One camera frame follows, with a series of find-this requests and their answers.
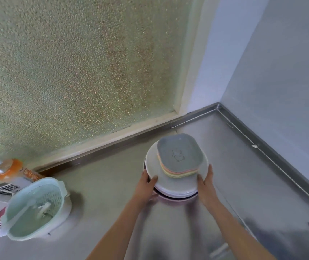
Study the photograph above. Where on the person's left hand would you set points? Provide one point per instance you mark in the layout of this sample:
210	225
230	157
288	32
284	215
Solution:
146	189

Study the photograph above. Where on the person's right hand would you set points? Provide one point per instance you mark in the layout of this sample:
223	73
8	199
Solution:
207	192

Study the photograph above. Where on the pale lavender small round plate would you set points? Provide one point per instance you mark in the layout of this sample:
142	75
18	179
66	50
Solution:
151	165

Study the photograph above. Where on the blue-grey square dish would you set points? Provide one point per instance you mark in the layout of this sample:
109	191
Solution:
179	148

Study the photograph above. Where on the person's left forearm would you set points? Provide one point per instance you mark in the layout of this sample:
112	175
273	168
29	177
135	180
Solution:
116	235

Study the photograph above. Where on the person's right forearm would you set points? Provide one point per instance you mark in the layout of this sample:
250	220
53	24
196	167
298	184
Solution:
235	235

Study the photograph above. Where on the small white plastic piece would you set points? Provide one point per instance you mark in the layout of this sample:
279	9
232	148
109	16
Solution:
44	207

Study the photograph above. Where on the mint green strainer bowl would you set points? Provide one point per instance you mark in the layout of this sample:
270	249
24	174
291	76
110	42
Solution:
24	227

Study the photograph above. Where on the orange drink bottle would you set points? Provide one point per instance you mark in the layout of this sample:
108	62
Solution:
8	170

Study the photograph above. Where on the frosted glass window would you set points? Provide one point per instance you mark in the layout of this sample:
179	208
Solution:
76	64

